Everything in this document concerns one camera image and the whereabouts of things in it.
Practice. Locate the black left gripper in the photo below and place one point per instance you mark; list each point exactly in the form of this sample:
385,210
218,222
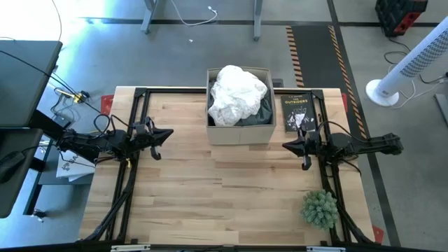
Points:
143,138

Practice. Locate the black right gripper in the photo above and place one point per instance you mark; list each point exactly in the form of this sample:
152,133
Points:
315,145

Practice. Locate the dark grey garment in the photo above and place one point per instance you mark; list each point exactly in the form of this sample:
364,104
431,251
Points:
264,113

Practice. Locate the cardboard box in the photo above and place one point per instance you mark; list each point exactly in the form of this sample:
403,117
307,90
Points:
241,136

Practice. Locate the white garment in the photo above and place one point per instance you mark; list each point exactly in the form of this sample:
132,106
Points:
234,94

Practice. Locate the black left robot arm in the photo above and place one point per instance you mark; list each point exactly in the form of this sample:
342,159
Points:
91,143

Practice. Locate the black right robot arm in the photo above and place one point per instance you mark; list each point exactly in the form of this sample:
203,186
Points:
367,145

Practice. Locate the black paperback book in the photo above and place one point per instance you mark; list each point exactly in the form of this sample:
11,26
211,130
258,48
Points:
297,112

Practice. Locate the red corner pad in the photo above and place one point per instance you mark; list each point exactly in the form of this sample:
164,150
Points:
344,103
106,105
377,234

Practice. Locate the green artificial plant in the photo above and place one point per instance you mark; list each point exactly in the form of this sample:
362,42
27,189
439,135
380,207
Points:
319,209

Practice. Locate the dark grey metal plate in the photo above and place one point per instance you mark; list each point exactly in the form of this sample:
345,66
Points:
278,83

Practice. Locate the yellow clamp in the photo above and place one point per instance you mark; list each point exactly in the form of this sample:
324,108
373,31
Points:
75,98

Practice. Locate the white printed papers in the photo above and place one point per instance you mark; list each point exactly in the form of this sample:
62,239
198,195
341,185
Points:
71,168

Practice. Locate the black yellow striped mat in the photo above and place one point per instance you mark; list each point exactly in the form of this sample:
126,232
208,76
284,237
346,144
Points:
315,52

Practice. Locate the grey desk leg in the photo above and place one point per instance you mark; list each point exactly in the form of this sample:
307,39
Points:
257,21
147,21

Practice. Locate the black desk beam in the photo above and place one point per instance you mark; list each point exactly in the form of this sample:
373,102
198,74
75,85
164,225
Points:
45,122

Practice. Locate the white tower fan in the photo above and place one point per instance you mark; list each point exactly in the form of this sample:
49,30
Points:
413,59

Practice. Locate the small metal caster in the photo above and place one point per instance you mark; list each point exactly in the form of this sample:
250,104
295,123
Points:
38,214

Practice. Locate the black computer mouse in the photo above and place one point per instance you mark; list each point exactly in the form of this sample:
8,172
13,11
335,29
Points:
10,164

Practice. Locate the black desk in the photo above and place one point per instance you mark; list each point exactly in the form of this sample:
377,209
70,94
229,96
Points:
14,196

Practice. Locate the black red crate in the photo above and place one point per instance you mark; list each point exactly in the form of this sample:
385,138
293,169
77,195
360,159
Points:
395,14

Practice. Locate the black aluminium frame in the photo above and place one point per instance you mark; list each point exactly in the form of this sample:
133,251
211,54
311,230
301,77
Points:
140,92

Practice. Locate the silver bracket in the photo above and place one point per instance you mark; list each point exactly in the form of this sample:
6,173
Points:
325,249
129,248

